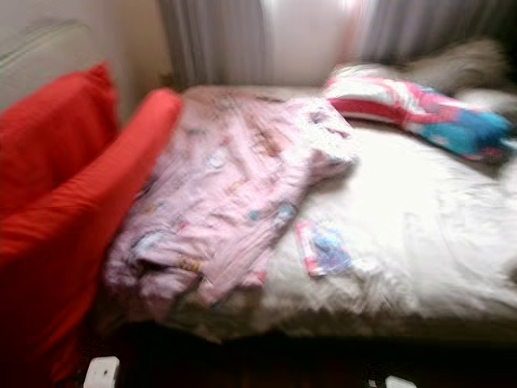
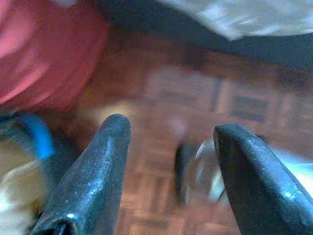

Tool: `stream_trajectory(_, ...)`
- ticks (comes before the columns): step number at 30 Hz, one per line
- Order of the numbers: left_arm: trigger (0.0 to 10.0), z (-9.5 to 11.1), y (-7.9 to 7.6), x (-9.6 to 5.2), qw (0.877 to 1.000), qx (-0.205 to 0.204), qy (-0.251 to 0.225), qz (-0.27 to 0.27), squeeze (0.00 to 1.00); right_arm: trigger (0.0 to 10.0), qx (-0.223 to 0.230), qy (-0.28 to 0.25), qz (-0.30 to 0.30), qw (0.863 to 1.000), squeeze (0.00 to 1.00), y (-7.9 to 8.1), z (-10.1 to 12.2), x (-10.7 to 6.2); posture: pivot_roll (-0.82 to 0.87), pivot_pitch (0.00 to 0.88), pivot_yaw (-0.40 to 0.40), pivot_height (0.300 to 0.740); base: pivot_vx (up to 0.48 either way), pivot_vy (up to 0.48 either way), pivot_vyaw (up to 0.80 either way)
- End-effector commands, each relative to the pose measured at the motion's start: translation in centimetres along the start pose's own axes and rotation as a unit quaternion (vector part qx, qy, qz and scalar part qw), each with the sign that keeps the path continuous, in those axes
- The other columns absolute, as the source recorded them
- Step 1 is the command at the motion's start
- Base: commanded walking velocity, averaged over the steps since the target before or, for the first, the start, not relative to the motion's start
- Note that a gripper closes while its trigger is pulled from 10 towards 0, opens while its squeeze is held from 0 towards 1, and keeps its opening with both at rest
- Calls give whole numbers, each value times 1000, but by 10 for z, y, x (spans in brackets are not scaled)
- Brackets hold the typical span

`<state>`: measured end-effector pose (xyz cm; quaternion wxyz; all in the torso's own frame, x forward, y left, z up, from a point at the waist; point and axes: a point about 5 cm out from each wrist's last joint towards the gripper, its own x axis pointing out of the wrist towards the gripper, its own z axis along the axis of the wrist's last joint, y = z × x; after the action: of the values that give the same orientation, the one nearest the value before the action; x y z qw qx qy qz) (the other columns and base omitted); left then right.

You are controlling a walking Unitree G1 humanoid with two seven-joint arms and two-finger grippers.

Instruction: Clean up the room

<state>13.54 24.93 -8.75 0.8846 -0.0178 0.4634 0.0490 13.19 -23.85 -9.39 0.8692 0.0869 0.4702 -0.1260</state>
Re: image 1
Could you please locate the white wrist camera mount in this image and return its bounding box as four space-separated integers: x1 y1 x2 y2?
384 376 418 388
83 356 122 388

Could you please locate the pink cartoon print quilt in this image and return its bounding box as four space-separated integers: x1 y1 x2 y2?
105 93 360 323

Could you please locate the small beige floral pillow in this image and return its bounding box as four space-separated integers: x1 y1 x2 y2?
456 87 517 114

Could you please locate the grey pleated curtain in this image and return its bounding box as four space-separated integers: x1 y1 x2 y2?
158 0 267 90
359 0 517 61

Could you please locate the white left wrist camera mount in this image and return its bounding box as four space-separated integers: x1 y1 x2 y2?
83 356 122 388

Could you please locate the red fabric sofa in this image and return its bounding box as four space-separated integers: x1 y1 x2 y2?
0 63 183 388

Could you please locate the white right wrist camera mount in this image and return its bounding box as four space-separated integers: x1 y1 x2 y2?
384 376 418 388

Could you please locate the bed with beige floral sheet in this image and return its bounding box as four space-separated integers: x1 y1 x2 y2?
101 85 517 348

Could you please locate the anime cover comic book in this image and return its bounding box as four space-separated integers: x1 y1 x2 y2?
295 220 356 278

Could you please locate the red white blue bolster pillow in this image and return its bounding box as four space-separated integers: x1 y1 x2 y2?
323 65 517 162

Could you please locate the brown-beige crumpled pillow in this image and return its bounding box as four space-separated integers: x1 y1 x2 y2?
404 38 510 94

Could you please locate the bright window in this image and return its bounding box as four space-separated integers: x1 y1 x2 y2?
263 0 364 86

